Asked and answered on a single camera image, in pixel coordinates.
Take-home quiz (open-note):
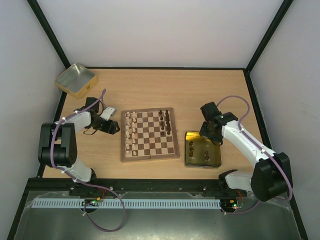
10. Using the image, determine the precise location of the dark chess pieces row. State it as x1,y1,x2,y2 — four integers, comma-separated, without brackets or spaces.
158,109,172,137

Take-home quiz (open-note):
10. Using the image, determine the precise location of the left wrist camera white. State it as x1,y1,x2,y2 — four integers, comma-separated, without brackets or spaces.
100,106,117,121

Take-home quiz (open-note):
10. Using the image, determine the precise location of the wooden chess board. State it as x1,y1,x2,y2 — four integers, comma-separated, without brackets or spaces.
120,107,180,163

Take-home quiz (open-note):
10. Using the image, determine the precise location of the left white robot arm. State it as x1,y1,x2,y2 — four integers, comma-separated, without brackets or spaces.
38,97,120,184

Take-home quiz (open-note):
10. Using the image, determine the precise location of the empty yellow tin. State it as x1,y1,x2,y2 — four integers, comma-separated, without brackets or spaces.
55,63,99,99

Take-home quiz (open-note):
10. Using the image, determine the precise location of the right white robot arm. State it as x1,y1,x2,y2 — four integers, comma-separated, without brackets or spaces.
200,102,293,202

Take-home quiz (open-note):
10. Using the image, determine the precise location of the grey slotted cable duct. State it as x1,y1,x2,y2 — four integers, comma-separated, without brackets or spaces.
31,198,221,210

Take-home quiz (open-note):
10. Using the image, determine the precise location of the yellow tin with dark pieces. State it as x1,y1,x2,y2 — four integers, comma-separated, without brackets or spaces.
184,131,222,169

